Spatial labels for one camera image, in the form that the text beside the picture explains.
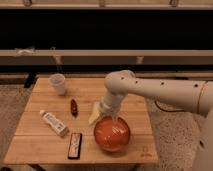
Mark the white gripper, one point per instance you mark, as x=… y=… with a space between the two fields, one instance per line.
x=110 y=105

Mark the wooden table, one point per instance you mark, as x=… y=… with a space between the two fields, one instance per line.
x=35 y=143

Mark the white tube bottle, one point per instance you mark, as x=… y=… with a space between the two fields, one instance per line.
x=57 y=125

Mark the red chili pepper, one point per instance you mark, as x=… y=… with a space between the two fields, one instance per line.
x=74 y=108

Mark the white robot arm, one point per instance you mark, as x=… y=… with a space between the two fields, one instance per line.
x=191 y=96

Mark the dark chocolate bar box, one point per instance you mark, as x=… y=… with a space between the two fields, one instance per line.
x=75 y=146

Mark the yellow sponge block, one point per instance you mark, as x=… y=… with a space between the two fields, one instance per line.
x=95 y=114

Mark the orange bowl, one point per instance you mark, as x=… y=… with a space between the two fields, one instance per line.
x=112 y=136

